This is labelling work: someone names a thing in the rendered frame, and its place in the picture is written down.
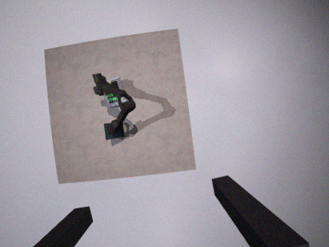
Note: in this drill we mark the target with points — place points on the pale lavender switch panel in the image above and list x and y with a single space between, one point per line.
110 99

